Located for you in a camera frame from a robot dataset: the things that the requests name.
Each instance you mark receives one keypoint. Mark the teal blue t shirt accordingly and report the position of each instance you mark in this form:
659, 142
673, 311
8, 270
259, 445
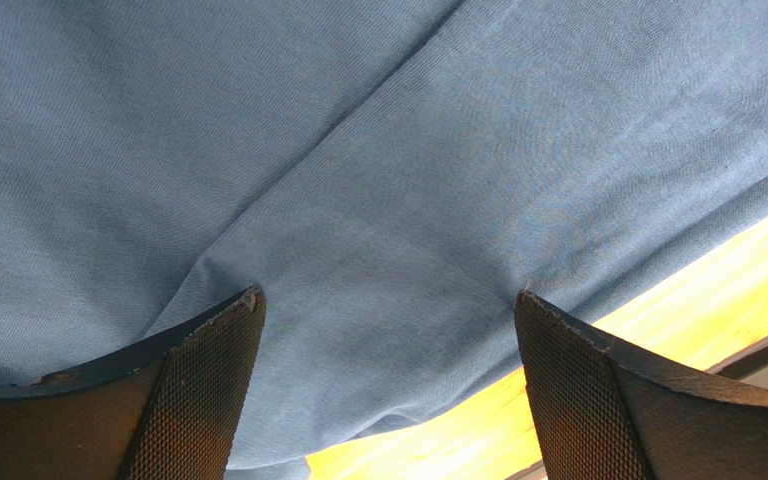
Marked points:
390, 173

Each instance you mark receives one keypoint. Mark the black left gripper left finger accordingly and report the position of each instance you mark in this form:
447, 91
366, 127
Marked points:
166, 407

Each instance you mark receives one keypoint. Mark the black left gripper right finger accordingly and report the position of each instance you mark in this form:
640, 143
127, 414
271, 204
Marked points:
624, 419

